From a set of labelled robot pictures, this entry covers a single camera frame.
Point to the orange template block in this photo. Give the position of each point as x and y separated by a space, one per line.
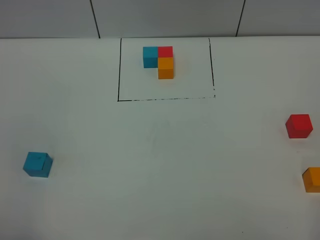
165 68

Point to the blue template block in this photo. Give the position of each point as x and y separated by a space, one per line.
150 56

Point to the red template block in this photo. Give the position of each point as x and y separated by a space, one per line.
165 51

